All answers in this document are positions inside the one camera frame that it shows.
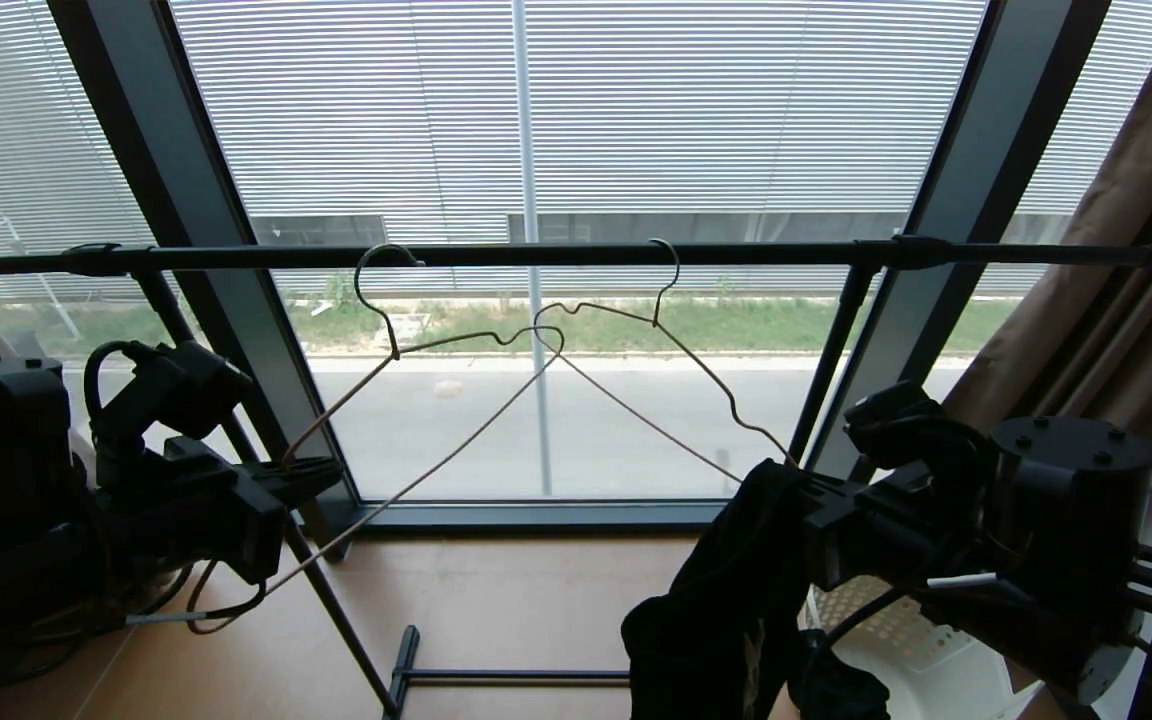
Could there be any black clothes rack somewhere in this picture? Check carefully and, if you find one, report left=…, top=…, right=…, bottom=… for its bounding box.
left=0, top=235, right=1152, bottom=720

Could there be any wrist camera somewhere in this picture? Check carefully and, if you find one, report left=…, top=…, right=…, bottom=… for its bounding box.
left=844, top=382, right=989, bottom=491
left=84, top=340, right=255, bottom=463

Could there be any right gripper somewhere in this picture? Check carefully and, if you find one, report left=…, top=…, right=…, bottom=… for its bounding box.
left=794, top=465, right=997, bottom=593

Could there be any pink clothes hanger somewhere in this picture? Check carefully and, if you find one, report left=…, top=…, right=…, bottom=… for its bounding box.
left=261, top=243, right=567, bottom=598
left=533, top=238, right=802, bottom=483

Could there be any white laundry basket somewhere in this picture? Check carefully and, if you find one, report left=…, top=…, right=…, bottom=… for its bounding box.
left=804, top=575, right=1049, bottom=720

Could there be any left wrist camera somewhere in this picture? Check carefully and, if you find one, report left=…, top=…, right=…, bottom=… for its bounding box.
left=84, top=340, right=255, bottom=463

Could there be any black garment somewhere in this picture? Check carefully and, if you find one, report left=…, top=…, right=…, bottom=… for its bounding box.
left=621, top=458, right=817, bottom=720
left=791, top=640, right=892, bottom=720

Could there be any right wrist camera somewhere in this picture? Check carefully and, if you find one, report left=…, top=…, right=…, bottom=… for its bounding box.
left=844, top=382, right=989, bottom=491

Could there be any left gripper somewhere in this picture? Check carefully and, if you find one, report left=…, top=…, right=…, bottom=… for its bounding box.
left=101, top=437, right=289, bottom=586

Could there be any black cable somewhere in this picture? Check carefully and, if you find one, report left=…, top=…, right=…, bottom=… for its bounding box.
left=814, top=585, right=937, bottom=661
left=121, top=558, right=269, bottom=637

